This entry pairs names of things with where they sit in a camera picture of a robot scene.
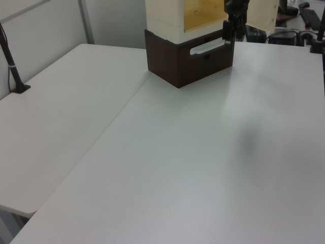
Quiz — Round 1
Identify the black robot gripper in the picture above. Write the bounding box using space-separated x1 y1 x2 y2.
222 0 251 50

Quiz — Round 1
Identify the cream cabinet door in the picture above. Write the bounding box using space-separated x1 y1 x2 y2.
244 0 278 33

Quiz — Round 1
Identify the cream wooden cabinet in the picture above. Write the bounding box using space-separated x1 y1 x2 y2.
145 0 229 43

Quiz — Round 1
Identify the dark device with green parts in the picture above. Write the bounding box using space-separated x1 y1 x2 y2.
244 26 268 43

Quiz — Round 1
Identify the brown wooden board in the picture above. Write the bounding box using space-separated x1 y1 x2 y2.
274 13 289 27

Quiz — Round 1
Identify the black electronics box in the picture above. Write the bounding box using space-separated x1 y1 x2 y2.
268 28 298 46

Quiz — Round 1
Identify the dark brown drawer box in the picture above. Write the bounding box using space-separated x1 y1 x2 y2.
144 27 236 89

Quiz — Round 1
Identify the black monitor foot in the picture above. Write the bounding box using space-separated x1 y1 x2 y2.
276 0 300 16

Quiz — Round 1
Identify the black keyboard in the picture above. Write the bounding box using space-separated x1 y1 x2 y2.
299 7 321 29

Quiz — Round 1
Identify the white drawer handle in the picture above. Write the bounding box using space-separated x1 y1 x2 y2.
189 38 226 56

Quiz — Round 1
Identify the black camera stand with clamp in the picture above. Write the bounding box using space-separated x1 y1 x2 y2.
308 5 325 54

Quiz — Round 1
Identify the grey metal partition post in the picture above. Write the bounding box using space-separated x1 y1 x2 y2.
77 0 95 45

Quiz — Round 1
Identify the black camera stand pole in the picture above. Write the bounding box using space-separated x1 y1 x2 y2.
0 22 31 95

